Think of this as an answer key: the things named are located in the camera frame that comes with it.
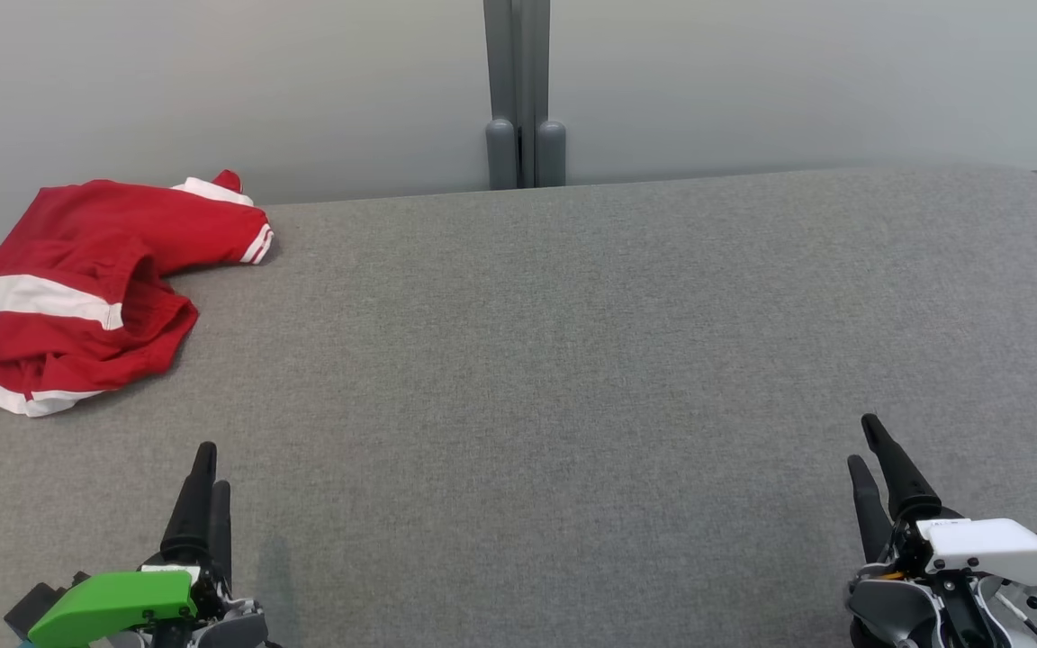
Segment grey partition post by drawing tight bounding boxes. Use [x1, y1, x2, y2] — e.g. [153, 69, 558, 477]
[482, 0, 552, 188]

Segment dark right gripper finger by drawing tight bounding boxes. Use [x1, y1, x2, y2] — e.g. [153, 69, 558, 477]
[861, 413, 945, 525]
[847, 454, 896, 566]

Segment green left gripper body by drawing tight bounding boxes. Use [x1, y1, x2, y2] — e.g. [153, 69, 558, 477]
[26, 564, 270, 648]

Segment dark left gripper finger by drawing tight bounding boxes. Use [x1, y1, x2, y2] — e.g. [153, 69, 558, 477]
[210, 480, 233, 586]
[161, 441, 218, 568]

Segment red shorts with white stripe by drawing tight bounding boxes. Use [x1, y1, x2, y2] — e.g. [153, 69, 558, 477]
[0, 169, 275, 370]

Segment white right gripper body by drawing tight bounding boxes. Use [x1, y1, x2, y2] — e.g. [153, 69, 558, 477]
[847, 517, 1037, 648]

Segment grey cylinder post cap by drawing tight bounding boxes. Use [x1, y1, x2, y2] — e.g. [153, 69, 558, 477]
[535, 120, 567, 188]
[485, 118, 519, 191]

